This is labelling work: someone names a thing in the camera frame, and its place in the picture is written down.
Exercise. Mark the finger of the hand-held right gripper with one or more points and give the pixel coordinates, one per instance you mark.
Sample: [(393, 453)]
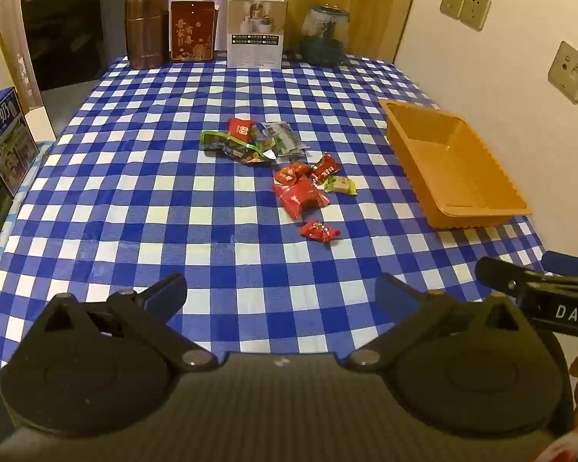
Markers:
[(566, 263), (505, 276)]

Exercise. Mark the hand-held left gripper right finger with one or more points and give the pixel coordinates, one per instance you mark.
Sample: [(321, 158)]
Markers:
[(390, 294)]

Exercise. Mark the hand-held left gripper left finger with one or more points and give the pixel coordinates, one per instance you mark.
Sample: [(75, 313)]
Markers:
[(167, 294)]

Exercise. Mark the small red candy packet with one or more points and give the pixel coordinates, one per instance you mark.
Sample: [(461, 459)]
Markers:
[(320, 231)]

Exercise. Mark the orange plastic tray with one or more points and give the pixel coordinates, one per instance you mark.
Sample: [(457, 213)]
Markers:
[(457, 168)]

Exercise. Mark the large red snack packet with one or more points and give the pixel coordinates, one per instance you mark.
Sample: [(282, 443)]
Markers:
[(298, 197)]

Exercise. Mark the dark red candy packet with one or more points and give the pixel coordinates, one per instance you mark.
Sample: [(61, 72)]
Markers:
[(326, 168)]

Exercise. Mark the white wrapper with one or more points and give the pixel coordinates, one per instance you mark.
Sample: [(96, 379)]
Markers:
[(221, 143)]

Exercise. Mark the clear grey snack packet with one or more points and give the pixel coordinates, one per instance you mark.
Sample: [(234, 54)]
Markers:
[(284, 139)]

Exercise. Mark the person's right forearm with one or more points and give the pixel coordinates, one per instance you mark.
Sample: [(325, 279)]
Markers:
[(571, 448)]

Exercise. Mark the blue white checkered tablecloth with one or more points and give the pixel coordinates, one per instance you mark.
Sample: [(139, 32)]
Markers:
[(125, 202)]

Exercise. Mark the blue milk carton box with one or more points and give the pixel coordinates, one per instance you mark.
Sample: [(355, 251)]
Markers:
[(5, 139)]

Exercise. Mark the red patterned tin box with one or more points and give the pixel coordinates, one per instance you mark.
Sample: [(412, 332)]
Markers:
[(192, 31)]

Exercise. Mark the brown cylindrical canister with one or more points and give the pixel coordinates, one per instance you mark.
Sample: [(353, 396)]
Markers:
[(147, 29)]

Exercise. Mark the glass jar with green lid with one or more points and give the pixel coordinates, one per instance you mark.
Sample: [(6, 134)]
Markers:
[(323, 36)]

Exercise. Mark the black glossy appliance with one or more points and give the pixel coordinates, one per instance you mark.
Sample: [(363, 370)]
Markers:
[(67, 33)]

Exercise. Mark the white printed carton box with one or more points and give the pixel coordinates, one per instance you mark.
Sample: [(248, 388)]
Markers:
[(256, 29)]

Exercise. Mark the beige wall data socket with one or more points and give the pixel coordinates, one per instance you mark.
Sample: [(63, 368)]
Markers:
[(571, 71)]

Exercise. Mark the beige wall power socket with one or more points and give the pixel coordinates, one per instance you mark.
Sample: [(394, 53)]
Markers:
[(477, 9), (452, 2)]

